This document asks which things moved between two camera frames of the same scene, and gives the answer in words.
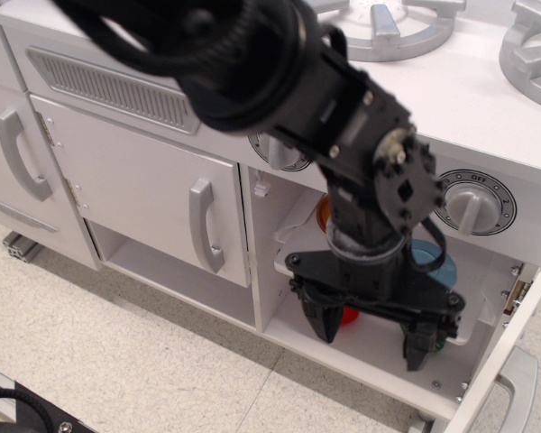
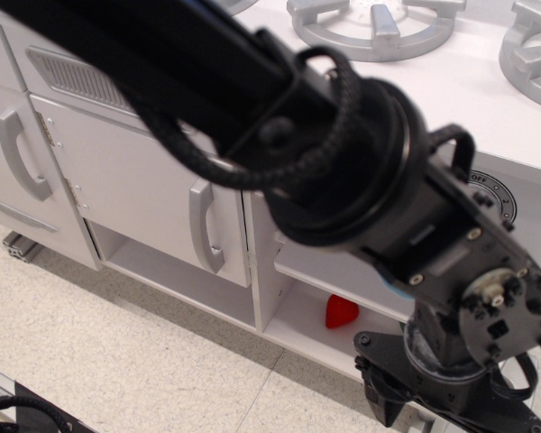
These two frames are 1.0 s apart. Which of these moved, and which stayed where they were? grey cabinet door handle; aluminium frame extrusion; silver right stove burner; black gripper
Moved: black gripper
Stayed: silver right stove burner; grey cabinet door handle; aluminium frame extrusion
